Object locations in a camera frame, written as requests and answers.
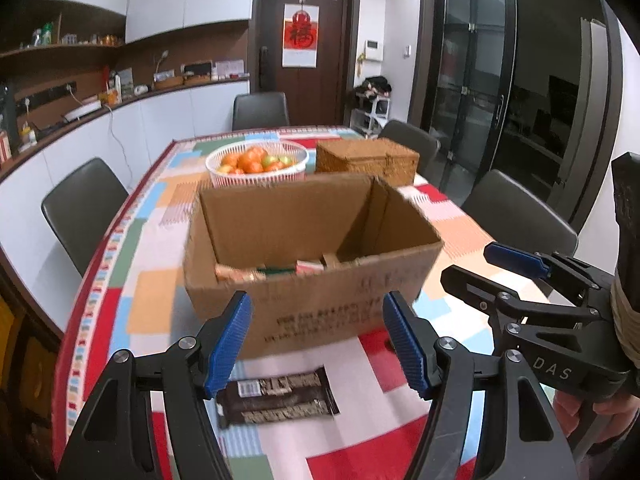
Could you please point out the brown cardboard box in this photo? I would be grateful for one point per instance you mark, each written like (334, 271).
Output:
(310, 310)

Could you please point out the person's right hand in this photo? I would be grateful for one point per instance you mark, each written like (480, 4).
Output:
(567, 415)

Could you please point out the white wall intercom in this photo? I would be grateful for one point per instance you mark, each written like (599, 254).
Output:
(373, 50)

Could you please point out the white round flat appliance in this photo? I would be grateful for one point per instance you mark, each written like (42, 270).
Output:
(82, 110)

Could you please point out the red and white wall calendar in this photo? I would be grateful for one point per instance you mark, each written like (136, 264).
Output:
(300, 35)

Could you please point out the white gooseneck lamp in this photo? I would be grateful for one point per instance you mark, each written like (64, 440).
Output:
(161, 62)

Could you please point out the white plastic fruit basket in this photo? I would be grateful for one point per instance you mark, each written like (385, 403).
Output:
(260, 179)

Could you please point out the black power strip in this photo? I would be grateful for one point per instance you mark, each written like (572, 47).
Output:
(47, 92)

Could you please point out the green bottles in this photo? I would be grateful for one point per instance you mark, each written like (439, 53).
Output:
(44, 35)

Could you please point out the dark brown snack bar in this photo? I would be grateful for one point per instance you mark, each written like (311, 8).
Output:
(280, 385)
(285, 412)

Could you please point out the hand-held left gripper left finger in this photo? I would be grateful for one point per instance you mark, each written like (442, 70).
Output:
(227, 345)

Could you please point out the white base cabinets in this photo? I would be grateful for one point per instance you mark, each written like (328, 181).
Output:
(165, 120)

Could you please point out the white shoe rack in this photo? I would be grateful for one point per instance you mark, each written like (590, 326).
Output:
(370, 117)

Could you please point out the brown wicker box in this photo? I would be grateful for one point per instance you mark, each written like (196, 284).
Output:
(370, 160)

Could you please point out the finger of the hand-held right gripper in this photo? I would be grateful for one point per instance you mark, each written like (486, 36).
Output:
(515, 257)
(475, 290)

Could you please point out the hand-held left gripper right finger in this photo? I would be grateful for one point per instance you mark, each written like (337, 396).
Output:
(407, 345)

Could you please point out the dark brown door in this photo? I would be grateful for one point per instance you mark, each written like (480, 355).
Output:
(335, 60)

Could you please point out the grey dining chair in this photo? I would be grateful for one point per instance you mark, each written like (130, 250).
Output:
(260, 110)
(520, 215)
(410, 142)
(80, 205)

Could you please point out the dark bag pile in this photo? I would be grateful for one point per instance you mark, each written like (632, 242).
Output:
(374, 86)

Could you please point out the pink snack packet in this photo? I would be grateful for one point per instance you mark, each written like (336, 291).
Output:
(308, 266)

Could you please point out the beige snack packet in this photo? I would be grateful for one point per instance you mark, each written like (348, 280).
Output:
(240, 274)

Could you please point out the pile of oranges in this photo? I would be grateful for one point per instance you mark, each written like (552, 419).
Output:
(250, 160)

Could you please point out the black framed glass door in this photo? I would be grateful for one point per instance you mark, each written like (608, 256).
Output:
(475, 85)

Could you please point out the green snack packet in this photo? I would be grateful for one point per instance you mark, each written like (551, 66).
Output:
(277, 271)

